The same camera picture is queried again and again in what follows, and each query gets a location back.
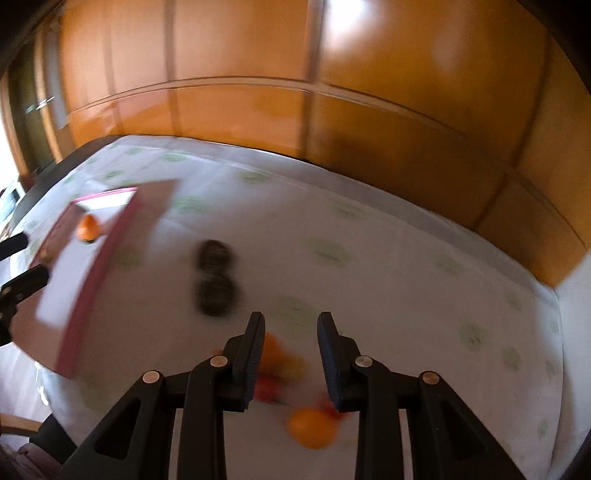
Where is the dark table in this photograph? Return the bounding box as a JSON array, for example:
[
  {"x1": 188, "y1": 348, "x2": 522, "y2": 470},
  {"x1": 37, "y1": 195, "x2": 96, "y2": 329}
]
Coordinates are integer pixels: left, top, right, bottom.
[{"x1": 9, "y1": 135, "x2": 134, "y2": 232}]

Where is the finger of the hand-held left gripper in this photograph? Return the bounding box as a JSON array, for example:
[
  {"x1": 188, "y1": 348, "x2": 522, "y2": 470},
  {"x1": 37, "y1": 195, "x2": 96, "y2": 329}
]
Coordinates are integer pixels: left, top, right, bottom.
[
  {"x1": 0, "y1": 232, "x2": 28, "y2": 260},
  {"x1": 0, "y1": 267, "x2": 51, "y2": 308}
]

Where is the red persimmon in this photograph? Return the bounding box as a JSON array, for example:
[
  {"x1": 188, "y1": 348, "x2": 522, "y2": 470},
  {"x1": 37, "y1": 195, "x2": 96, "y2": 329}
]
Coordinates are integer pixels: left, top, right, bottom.
[{"x1": 318, "y1": 397, "x2": 347, "y2": 421}]

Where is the dark water chestnut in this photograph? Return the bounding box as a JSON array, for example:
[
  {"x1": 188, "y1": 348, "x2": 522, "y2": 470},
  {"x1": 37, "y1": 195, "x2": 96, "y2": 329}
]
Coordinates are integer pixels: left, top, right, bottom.
[
  {"x1": 193, "y1": 272, "x2": 241, "y2": 319},
  {"x1": 194, "y1": 239, "x2": 236, "y2": 273}
]

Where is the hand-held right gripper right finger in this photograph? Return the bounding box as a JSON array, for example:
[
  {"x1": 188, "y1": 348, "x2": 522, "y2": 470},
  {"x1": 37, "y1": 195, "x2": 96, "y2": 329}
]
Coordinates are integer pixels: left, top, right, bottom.
[{"x1": 317, "y1": 312, "x2": 527, "y2": 480}]

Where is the wooden chair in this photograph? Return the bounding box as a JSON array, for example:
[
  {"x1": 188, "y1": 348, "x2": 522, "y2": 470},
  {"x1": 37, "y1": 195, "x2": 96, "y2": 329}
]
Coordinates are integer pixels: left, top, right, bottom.
[{"x1": 0, "y1": 411, "x2": 79, "y2": 480}]

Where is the wooden door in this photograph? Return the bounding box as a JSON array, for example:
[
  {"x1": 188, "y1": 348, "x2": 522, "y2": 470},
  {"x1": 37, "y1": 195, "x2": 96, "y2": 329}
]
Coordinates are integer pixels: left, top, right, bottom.
[{"x1": 0, "y1": 41, "x2": 65, "y2": 176}]

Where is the white green printed tablecloth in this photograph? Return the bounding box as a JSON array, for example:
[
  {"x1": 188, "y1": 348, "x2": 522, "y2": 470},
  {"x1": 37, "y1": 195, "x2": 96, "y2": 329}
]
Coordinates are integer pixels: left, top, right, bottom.
[{"x1": 0, "y1": 135, "x2": 561, "y2": 480}]

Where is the small orange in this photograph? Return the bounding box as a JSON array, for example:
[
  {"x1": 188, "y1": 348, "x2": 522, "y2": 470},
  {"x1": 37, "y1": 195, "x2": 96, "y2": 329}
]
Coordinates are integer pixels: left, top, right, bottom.
[{"x1": 259, "y1": 333, "x2": 284, "y2": 372}]

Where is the orange with stem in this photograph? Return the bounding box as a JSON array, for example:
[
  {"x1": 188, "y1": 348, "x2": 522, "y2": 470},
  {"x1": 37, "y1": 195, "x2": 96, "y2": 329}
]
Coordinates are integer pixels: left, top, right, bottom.
[{"x1": 286, "y1": 407, "x2": 339, "y2": 450}]

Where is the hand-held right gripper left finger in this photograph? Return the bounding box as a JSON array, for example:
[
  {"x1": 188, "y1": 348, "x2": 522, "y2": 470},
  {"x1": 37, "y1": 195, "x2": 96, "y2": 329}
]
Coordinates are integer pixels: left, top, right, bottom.
[{"x1": 60, "y1": 312, "x2": 267, "y2": 480}]

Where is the pink shallow box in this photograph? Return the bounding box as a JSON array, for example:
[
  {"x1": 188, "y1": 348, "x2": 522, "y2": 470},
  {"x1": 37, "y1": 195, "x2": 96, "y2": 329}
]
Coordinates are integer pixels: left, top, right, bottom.
[{"x1": 9, "y1": 179, "x2": 180, "y2": 380}]

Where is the orange with green leaf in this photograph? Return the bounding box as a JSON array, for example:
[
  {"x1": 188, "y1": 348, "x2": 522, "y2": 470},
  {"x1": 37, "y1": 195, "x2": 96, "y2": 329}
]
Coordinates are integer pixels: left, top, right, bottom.
[{"x1": 76, "y1": 215, "x2": 100, "y2": 244}]

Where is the wooden wardrobe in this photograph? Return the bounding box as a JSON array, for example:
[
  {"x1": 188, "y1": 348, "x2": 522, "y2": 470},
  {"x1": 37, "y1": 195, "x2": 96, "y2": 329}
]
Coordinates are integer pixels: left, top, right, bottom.
[{"x1": 55, "y1": 0, "x2": 591, "y2": 287}]

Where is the red tomato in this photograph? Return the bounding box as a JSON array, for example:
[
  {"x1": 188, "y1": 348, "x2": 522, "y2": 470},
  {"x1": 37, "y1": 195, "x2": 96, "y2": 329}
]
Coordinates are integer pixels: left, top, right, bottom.
[{"x1": 253, "y1": 375, "x2": 284, "y2": 404}]

